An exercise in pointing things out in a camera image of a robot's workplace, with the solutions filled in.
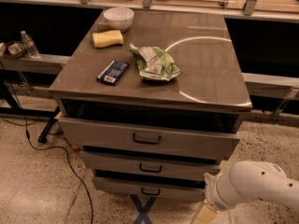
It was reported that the grey drawer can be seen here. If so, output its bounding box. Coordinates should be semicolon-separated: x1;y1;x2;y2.
93;176;205;202
80;151;220;181
59;118;239;160

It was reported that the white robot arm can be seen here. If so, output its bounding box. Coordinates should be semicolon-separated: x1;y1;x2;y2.
191;161;299;224

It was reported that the grey bottom drawer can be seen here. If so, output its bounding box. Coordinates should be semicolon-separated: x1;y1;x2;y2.
93;176;205;202

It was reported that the grey drawer cabinet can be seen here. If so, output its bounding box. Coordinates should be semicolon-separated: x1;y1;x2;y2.
49;8;253;161

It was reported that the grey top drawer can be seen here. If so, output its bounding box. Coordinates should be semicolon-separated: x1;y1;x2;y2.
59;118;239;160

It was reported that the grey side shelf right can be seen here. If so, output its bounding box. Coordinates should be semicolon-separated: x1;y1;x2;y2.
242;73;299;100

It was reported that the grey side shelf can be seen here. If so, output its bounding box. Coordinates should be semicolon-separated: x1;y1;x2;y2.
242;73;299;100
0;54;70;75

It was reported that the green chip bag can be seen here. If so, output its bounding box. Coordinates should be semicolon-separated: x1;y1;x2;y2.
129;43;181;81

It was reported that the blue snack bar wrapper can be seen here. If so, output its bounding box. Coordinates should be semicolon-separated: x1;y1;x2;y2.
96;60;130;86

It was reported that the yellow sponge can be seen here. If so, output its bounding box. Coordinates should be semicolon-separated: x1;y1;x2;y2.
93;30;123;49

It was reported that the white bowl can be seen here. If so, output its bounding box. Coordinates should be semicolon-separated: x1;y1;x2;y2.
104;7;135;32

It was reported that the grey side shelf left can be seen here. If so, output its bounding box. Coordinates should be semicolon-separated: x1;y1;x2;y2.
0;54;70;75

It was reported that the clear plastic water bottle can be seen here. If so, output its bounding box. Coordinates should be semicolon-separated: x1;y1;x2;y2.
21;31;40;59

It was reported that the dark bowl with items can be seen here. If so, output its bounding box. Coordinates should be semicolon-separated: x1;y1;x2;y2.
0;41;26;60

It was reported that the black floor cable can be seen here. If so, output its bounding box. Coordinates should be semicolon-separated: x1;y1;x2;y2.
0;87;95;224

